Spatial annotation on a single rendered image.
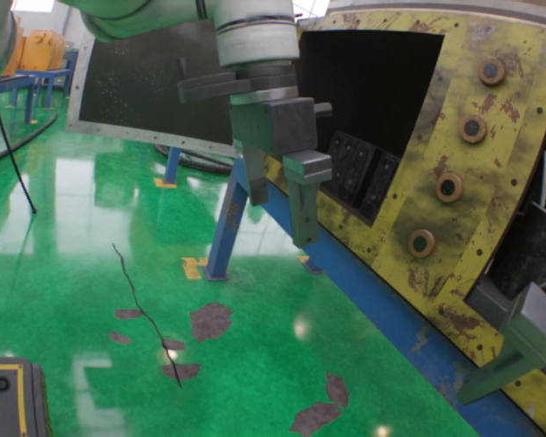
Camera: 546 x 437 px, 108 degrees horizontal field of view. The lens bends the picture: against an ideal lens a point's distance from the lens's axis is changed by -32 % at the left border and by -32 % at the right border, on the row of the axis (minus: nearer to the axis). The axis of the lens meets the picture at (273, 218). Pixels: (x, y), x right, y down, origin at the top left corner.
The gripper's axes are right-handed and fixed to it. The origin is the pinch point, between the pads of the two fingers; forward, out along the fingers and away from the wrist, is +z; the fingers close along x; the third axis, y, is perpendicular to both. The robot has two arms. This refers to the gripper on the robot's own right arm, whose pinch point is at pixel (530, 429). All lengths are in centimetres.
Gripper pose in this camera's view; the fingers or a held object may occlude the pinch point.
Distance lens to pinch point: 27.4
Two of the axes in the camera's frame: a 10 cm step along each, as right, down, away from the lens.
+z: -0.6, 7.2, 6.9
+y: -7.9, 3.9, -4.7
